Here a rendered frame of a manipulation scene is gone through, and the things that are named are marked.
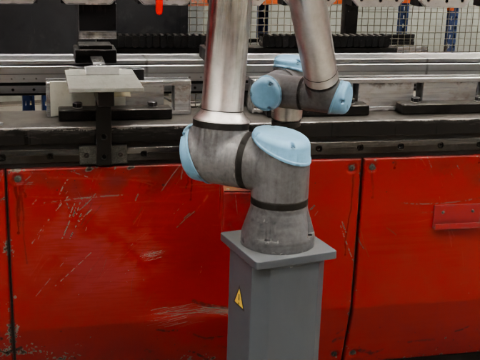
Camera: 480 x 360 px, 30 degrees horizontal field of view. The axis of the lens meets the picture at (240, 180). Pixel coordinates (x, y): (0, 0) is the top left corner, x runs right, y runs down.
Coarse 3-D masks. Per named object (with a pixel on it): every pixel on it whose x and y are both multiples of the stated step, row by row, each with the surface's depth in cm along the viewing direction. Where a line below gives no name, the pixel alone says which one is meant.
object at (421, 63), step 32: (0, 64) 259; (32, 64) 261; (64, 64) 263; (128, 64) 268; (160, 64) 270; (192, 64) 272; (256, 64) 276; (352, 64) 283; (384, 64) 285; (416, 64) 287; (448, 64) 290
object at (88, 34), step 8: (80, 8) 236; (88, 8) 236; (96, 8) 237; (104, 8) 237; (112, 8) 238; (80, 16) 236; (88, 16) 237; (96, 16) 237; (104, 16) 238; (112, 16) 238; (80, 24) 237; (88, 24) 237; (96, 24) 238; (104, 24) 238; (112, 24) 239; (80, 32) 238; (88, 32) 239; (96, 32) 239; (104, 32) 240; (112, 32) 240
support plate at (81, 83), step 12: (72, 72) 235; (84, 72) 236; (120, 72) 238; (132, 72) 238; (72, 84) 219; (84, 84) 220; (96, 84) 220; (108, 84) 221; (120, 84) 221; (132, 84) 222
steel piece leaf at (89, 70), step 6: (90, 66) 232; (96, 66) 232; (102, 66) 232; (108, 66) 233; (114, 66) 233; (90, 72) 232; (96, 72) 233; (102, 72) 233; (108, 72) 233; (114, 72) 233
